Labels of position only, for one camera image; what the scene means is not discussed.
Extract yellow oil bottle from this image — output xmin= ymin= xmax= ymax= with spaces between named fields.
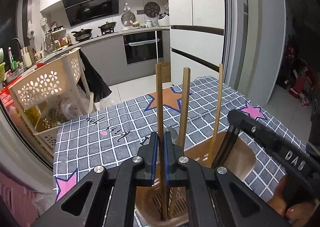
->
xmin=24 ymin=106 xmax=60 ymax=130

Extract round hanging plate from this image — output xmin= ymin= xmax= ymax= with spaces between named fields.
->
xmin=121 ymin=12 xmax=136 ymax=26

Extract beige plastic utensil holder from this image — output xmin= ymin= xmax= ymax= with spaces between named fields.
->
xmin=135 ymin=130 xmax=257 ymax=227

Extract black built-in oven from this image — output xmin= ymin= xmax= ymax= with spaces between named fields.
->
xmin=123 ymin=30 xmax=164 ymax=65

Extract black chopstick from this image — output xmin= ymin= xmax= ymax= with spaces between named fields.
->
xmin=212 ymin=127 xmax=237 ymax=168
xmin=218 ymin=129 xmax=240 ymax=168

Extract wooden chopstick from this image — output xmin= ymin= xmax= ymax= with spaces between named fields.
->
xmin=155 ymin=63 xmax=167 ymax=220
xmin=168 ymin=67 xmax=192 ymax=219
xmin=207 ymin=64 xmax=224 ymax=168

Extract black wok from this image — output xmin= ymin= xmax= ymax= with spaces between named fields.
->
xmin=71 ymin=29 xmax=93 ymax=42

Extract person's right hand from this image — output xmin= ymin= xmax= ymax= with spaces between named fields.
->
xmin=267 ymin=174 xmax=320 ymax=227

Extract cardboard box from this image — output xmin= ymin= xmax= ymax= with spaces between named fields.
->
xmin=160 ymin=61 xmax=172 ymax=84

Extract white hanging plastic bag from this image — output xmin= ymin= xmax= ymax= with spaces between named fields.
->
xmin=27 ymin=20 xmax=35 ymax=40

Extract lidded cooking pot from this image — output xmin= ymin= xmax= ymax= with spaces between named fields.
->
xmin=98 ymin=22 xmax=117 ymax=33

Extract kitchen counter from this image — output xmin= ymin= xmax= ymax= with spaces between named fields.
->
xmin=44 ymin=25 xmax=171 ymax=54

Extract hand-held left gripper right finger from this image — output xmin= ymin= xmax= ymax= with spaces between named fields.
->
xmin=164 ymin=130 xmax=288 ymax=227

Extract red clutter pile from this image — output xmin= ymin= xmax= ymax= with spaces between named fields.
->
xmin=282 ymin=38 xmax=318 ymax=107

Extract white rice cooker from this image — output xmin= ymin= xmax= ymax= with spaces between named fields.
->
xmin=157 ymin=13 xmax=170 ymax=26

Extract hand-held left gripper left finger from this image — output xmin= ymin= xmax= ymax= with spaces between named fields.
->
xmin=32 ymin=132 xmax=159 ymax=227

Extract clear plastic bag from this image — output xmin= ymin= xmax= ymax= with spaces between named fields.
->
xmin=60 ymin=95 xmax=91 ymax=120

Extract dark round hanging tray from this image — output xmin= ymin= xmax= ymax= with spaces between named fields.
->
xmin=144 ymin=2 xmax=160 ymax=17

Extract black range hood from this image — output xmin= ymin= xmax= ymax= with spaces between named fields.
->
xmin=62 ymin=0 xmax=120 ymax=27

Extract pink plastic crate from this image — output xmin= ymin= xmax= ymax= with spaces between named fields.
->
xmin=0 ymin=164 xmax=38 ymax=227

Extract checkered star-print tablecloth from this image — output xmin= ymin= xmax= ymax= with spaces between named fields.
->
xmin=52 ymin=75 xmax=308 ymax=227

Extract white refrigerator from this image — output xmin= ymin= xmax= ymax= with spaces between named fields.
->
xmin=166 ymin=0 xmax=226 ymax=85

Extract dark hanging cloth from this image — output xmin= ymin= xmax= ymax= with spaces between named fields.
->
xmin=79 ymin=49 xmax=112 ymax=99

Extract beige flower-cutout trolley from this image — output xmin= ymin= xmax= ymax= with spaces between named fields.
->
xmin=9 ymin=47 xmax=98 ymax=150

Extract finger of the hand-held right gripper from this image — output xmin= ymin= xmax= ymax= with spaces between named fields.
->
xmin=227 ymin=110 xmax=279 ymax=154

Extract kitchen faucet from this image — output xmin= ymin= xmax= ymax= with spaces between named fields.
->
xmin=11 ymin=38 xmax=25 ymax=53

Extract knife block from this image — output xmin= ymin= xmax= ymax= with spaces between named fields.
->
xmin=21 ymin=47 xmax=33 ymax=68

